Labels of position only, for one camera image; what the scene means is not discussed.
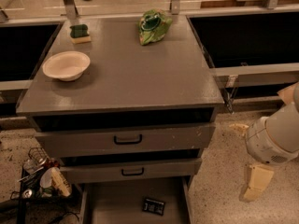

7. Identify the green chip bag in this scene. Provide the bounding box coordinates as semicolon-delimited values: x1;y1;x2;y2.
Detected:
138;8;173;46

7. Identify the white cup in rack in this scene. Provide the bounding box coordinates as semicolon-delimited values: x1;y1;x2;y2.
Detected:
39;167;55;189

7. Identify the dark rxbar blueberry packet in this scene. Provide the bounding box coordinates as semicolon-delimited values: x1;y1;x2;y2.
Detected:
142;198;165;216

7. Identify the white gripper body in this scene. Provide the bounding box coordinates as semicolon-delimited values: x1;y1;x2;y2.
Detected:
245;117;298;165

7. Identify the white paper bowl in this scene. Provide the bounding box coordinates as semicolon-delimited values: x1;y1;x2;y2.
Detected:
42;51;91;81

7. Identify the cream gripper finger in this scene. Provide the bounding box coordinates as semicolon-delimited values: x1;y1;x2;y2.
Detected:
239;163;274;203
229;123;249;137

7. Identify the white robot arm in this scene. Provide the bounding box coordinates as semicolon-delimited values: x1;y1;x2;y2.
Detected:
230;83;299;203

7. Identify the grey top drawer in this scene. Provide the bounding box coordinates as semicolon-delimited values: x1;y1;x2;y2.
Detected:
36;124;215;158

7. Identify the brown cardboard box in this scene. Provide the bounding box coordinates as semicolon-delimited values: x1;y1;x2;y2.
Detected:
278;84;296;105

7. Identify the green yellow sponge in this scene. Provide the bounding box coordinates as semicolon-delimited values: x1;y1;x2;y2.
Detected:
70;24;91;44

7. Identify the grey middle drawer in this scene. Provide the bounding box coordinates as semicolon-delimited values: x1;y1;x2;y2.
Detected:
61;158;202;184

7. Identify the grey bottom drawer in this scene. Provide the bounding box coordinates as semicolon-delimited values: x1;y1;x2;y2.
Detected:
79;177;193;224

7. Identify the grey drawer cabinet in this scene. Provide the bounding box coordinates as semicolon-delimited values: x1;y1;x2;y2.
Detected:
16;15;225;185

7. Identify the grey drawer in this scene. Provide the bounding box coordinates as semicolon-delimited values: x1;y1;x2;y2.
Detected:
36;124;215;158
61;158;202;184
79;177;193;224

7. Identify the cream box in rack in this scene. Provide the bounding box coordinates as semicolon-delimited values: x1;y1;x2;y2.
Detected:
51;167;72;197

